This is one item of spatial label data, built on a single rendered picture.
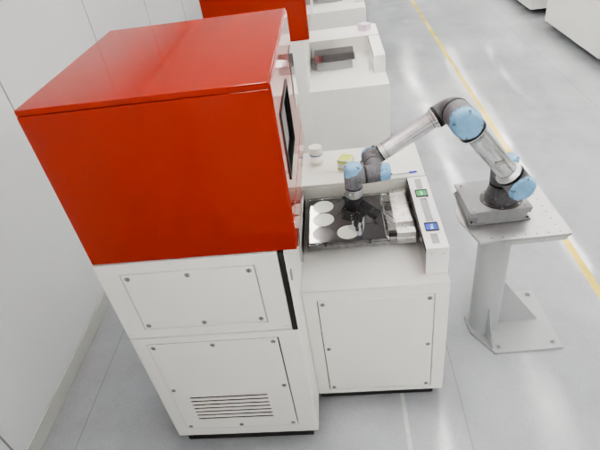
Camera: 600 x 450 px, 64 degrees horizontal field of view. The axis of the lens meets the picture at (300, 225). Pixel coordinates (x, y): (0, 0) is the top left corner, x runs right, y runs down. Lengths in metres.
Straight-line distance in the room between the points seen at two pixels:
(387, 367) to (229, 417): 0.80
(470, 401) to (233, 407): 1.19
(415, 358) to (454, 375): 0.43
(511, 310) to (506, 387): 0.45
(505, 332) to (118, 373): 2.26
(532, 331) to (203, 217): 2.08
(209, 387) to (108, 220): 0.95
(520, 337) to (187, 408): 1.82
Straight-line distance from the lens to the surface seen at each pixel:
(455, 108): 2.02
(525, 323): 3.11
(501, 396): 2.79
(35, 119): 1.62
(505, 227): 2.42
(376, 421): 2.65
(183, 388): 2.35
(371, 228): 2.25
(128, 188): 1.63
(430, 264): 2.10
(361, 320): 2.22
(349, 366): 2.47
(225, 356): 2.12
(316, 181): 2.49
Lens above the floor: 2.28
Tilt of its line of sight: 37 degrees down
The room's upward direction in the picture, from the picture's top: 9 degrees counter-clockwise
